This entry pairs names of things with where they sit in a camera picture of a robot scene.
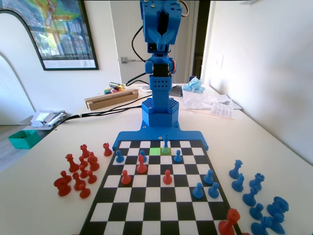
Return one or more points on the red chess bishop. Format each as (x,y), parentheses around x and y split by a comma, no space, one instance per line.
(141,167)
(93,163)

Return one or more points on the blue patterned cloth bundle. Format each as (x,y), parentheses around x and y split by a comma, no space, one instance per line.
(194,85)

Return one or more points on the coloured marker set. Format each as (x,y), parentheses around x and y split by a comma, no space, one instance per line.
(112,91)

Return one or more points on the grey white paper pile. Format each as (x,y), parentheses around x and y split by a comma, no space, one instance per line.
(46,117)

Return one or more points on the blue chess queen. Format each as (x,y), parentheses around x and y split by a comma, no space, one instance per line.
(235,170)

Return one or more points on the long cardboard box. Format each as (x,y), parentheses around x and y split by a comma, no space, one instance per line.
(110,100)

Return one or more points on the black and white chessboard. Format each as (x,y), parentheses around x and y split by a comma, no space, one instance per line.
(154,195)

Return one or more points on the silver yellow flashlight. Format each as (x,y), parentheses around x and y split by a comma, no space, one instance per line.
(116,85)

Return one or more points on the red chess queen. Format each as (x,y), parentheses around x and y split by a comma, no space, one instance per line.
(72,165)

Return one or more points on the printed paper sheet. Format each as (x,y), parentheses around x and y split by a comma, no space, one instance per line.
(222,110)

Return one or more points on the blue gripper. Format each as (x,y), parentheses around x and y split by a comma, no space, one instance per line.
(161,39)

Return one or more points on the blue chess bishop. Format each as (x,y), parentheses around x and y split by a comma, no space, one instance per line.
(260,227)
(250,197)

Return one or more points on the blue chess pawn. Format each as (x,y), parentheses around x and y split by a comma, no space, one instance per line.
(144,156)
(177,157)
(119,157)
(256,212)
(198,192)
(214,191)
(208,178)

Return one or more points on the red chess pawn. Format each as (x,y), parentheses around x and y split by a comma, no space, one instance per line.
(83,162)
(92,178)
(83,173)
(84,192)
(126,179)
(167,178)

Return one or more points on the white door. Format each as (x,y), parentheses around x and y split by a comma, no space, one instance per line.
(124,36)

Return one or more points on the green plastic bin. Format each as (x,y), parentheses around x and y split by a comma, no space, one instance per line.
(23,143)

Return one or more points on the black framed map poster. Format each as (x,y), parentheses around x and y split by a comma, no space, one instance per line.
(66,36)

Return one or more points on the large red piece bottom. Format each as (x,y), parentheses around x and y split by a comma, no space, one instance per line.
(228,223)

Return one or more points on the blue chess rook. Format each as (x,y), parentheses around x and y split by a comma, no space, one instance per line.
(277,206)
(256,182)

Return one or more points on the arched black-rimmed white panel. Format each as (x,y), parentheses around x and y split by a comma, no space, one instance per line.
(14,36)

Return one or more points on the blue chess king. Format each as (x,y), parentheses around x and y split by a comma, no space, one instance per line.
(166,143)

